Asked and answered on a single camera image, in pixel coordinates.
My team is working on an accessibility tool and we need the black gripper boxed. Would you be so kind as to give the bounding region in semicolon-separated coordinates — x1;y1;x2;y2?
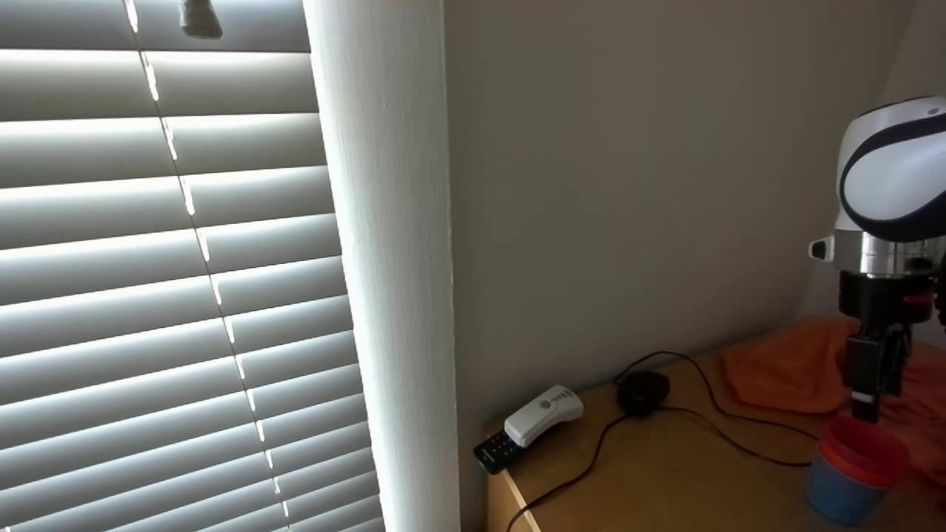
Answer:
840;273;935;422

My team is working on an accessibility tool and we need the pink plastic cup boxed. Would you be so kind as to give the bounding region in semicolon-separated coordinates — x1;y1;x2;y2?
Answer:
818;416;910;488

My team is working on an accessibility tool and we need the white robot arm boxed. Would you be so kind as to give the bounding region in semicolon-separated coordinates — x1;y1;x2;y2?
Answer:
808;94;946;422

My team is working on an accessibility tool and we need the orange towel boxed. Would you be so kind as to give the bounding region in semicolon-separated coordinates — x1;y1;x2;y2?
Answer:
722;318;946;485

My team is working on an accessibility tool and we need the blue plastic cup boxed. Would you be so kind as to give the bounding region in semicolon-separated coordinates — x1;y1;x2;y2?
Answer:
808;456;893;527

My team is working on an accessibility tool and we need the wooden dresser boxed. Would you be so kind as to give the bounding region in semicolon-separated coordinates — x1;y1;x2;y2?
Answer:
484;354;946;532

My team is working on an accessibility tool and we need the black computer mouse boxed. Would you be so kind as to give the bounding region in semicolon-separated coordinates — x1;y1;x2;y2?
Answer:
618;369;672;416

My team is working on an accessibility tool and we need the white handheld device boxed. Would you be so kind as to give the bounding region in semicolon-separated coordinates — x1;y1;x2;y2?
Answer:
502;383;586;450

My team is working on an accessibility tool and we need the black remote control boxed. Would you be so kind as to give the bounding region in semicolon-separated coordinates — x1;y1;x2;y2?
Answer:
472;432;524;473

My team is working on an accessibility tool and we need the white window blind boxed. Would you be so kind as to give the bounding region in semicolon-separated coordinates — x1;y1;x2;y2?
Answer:
0;0;385;532

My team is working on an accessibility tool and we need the black mouse cable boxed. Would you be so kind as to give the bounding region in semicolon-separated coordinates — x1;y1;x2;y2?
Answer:
502;348;831;532

